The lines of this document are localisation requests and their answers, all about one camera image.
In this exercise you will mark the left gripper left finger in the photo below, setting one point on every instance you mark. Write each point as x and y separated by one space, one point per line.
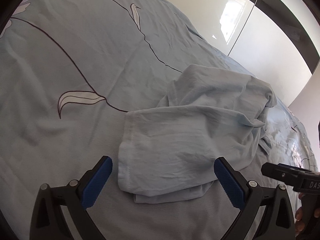
48 221

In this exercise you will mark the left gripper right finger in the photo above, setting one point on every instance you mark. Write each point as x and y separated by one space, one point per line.
248 196

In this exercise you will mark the light blue t-shirt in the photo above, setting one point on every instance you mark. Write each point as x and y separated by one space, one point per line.
167 152

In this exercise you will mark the person's right hand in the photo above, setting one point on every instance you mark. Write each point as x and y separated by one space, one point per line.
299 224

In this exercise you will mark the white black sliding wardrobe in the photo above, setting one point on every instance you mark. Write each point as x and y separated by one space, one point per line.
276 40

